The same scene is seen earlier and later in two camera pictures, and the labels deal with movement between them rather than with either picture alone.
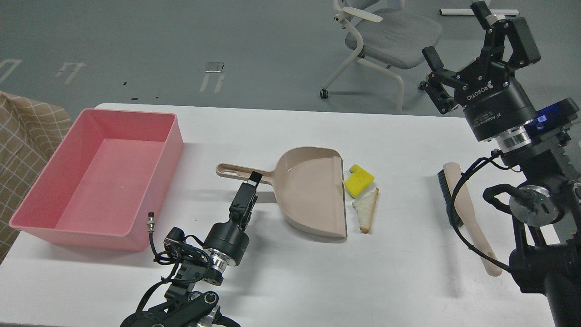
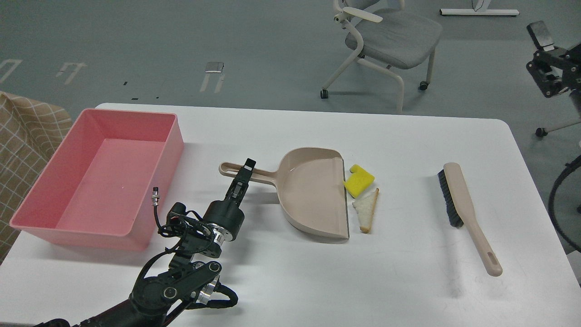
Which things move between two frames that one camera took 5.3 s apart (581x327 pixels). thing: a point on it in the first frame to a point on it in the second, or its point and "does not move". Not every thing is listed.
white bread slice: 364,207 does not move
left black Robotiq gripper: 228,238 to 227,219
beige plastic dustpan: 309,183 does not move
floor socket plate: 214,67 does not move
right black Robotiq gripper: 495,103 to 555,71
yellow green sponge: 355,183 does not move
